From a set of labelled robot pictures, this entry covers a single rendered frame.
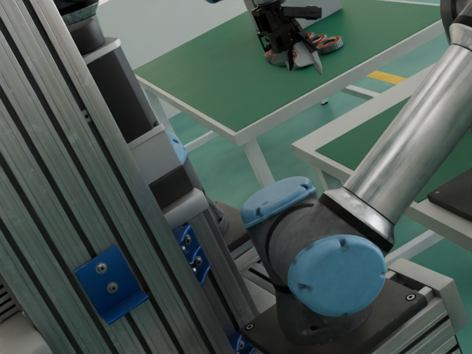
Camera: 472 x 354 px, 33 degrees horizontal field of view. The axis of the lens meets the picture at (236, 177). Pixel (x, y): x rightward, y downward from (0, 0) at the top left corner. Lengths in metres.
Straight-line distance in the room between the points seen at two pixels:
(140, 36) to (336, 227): 5.15
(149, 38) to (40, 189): 4.99
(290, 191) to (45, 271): 0.37
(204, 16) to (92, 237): 5.09
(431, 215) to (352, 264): 1.00
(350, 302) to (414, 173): 0.18
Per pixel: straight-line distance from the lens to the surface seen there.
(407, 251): 2.96
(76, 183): 1.18
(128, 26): 6.08
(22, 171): 1.16
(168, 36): 6.16
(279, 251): 1.08
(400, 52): 3.27
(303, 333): 1.22
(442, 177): 2.15
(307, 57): 1.93
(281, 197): 1.13
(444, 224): 1.96
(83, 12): 1.65
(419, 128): 1.05
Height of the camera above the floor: 1.74
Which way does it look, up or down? 22 degrees down
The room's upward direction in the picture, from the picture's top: 25 degrees counter-clockwise
